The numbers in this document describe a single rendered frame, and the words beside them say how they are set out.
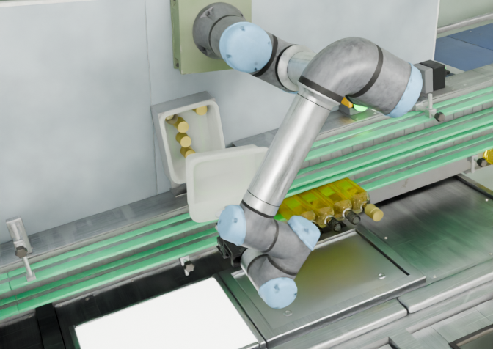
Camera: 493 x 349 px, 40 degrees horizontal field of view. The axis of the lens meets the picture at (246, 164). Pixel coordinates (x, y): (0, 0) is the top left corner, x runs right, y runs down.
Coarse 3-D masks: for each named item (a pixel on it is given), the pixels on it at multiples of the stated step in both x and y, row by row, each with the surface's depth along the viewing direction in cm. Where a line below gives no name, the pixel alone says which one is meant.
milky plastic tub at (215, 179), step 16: (192, 160) 162; (208, 160) 163; (224, 160) 173; (240, 160) 175; (256, 160) 176; (192, 176) 163; (208, 176) 173; (224, 176) 175; (240, 176) 177; (192, 192) 164; (208, 192) 175; (224, 192) 176; (240, 192) 178; (192, 208) 166; (208, 208) 173; (224, 208) 173
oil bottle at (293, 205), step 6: (288, 198) 196; (294, 198) 195; (282, 204) 194; (288, 204) 193; (294, 204) 192; (300, 204) 192; (306, 204) 191; (282, 210) 195; (288, 210) 191; (294, 210) 189; (300, 210) 188; (306, 210) 188; (312, 210) 188; (288, 216) 192; (306, 216) 186; (312, 216) 186
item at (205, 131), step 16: (176, 112) 186; (192, 112) 196; (208, 112) 196; (192, 128) 198; (208, 128) 200; (176, 144) 197; (192, 144) 200; (208, 144) 202; (176, 160) 199; (176, 176) 196
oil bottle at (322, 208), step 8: (304, 192) 198; (312, 192) 198; (304, 200) 194; (312, 200) 194; (320, 200) 193; (312, 208) 190; (320, 208) 189; (328, 208) 189; (320, 216) 188; (320, 224) 189
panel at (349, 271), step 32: (352, 224) 206; (320, 256) 195; (352, 256) 193; (384, 256) 191; (224, 288) 186; (320, 288) 181; (352, 288) 179; (384, 288) 177; (416, 288) 179; (256, 320) 172; (288, 320) 171; (320, 320) 169
